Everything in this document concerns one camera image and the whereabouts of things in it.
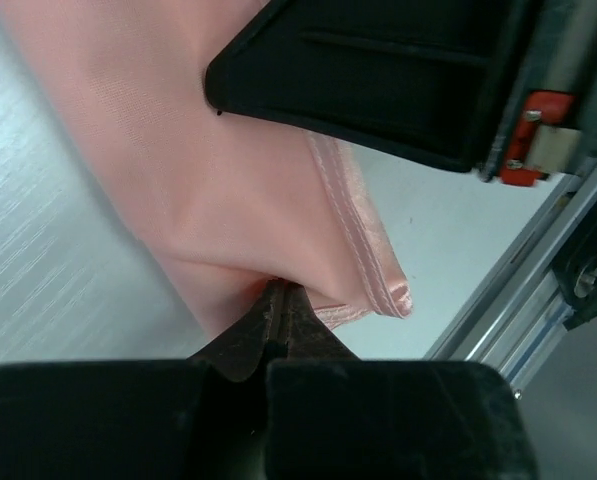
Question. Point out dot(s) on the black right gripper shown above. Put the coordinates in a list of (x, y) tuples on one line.
[(546, 66)]

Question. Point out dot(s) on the aluminium frame rail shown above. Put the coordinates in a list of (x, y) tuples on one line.
[(514, 319)]

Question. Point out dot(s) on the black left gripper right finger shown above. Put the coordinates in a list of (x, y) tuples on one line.
[(334, 417)]

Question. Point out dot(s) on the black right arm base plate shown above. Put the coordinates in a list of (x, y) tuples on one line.
[(575, 268)]

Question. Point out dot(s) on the pink satin napkin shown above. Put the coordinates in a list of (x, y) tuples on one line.
[(223, 202)]

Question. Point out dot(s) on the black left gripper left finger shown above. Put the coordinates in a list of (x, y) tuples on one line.
[(195, 418)]

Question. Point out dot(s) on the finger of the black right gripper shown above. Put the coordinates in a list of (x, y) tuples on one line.
[(415, 79)]

